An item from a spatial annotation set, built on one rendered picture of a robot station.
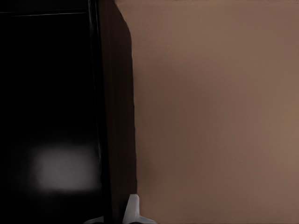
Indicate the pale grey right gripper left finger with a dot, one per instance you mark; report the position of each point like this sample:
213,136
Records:
95,220

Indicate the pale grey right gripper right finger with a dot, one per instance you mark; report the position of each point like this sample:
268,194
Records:
133,210

